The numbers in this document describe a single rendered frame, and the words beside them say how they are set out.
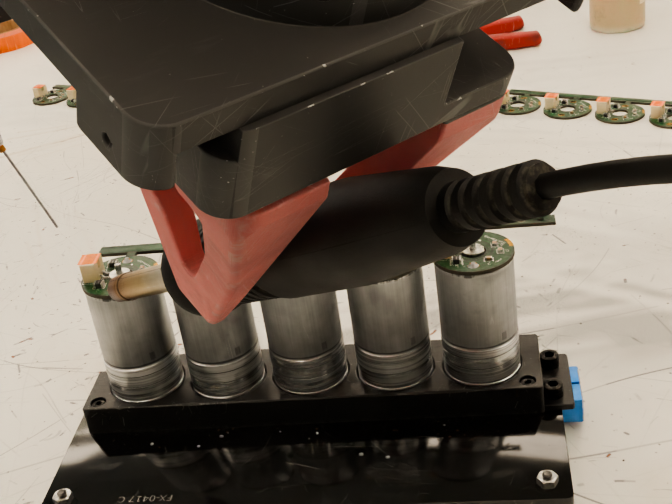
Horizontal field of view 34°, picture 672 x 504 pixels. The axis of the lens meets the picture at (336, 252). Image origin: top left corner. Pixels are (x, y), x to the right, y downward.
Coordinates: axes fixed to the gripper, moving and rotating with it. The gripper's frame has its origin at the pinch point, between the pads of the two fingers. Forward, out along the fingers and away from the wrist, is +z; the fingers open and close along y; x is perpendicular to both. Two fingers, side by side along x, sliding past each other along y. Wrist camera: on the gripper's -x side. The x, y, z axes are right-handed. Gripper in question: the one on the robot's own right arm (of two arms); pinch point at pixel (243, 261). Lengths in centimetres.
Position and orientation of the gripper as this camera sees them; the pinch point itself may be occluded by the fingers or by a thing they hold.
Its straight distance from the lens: 25.7
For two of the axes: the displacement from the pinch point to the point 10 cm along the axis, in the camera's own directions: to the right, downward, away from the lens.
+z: -1.6, 6.5, 7.4
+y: -7.6, 4.0, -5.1
